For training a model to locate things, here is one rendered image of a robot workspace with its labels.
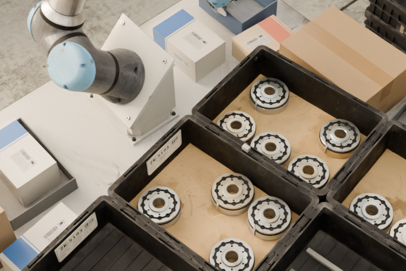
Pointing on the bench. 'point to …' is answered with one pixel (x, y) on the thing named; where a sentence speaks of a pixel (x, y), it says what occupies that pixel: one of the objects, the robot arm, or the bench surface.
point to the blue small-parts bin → (244, 7)
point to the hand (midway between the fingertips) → (220, 9)
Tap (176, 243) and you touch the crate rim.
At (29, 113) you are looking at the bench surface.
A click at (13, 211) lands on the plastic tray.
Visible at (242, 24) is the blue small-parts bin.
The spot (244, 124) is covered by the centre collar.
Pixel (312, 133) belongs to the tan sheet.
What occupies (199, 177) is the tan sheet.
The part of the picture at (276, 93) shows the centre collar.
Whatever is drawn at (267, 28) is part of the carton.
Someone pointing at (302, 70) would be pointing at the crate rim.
